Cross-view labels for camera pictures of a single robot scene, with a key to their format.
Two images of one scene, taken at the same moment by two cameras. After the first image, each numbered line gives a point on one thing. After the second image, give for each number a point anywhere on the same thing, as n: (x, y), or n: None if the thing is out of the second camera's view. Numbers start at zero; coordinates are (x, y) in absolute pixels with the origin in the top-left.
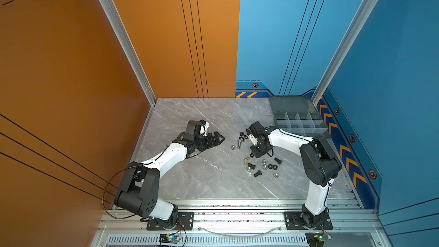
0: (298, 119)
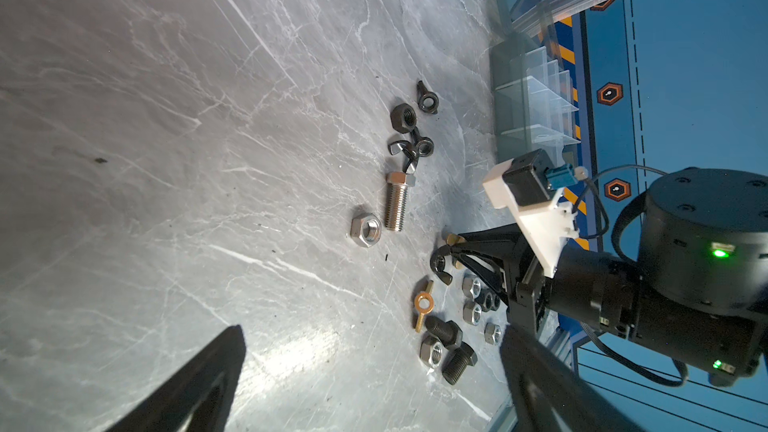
0: (533, 99)
